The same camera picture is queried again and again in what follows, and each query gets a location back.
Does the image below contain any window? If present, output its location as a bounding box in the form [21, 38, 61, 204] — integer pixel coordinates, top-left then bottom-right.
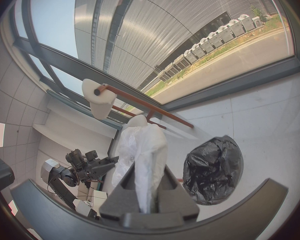
[0, 0, 300, 126]

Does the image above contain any white cushioned wooden chair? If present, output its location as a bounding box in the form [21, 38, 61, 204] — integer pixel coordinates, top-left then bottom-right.
[81, 78, 194, 130]

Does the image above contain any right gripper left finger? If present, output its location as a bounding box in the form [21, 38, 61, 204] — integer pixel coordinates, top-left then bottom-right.
[99, 160, 141, 216]

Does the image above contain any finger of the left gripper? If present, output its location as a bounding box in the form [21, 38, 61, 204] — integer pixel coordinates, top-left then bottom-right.
[101, 163, 116, 176]
[101, 156, 120, 165]

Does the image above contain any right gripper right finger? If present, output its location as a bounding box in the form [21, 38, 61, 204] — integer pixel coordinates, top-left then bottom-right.
[156, 164, 200, 221]

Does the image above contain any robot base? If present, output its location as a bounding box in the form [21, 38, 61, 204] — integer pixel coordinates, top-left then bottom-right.
[72, 181, 108, 216]

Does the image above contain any black plastic bag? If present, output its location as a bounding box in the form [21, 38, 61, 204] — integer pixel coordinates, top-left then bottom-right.
[182, 135, 244, 206]

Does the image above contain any white paper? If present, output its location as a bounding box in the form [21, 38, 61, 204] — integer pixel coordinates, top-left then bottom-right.
[111, 124, 168, 214]

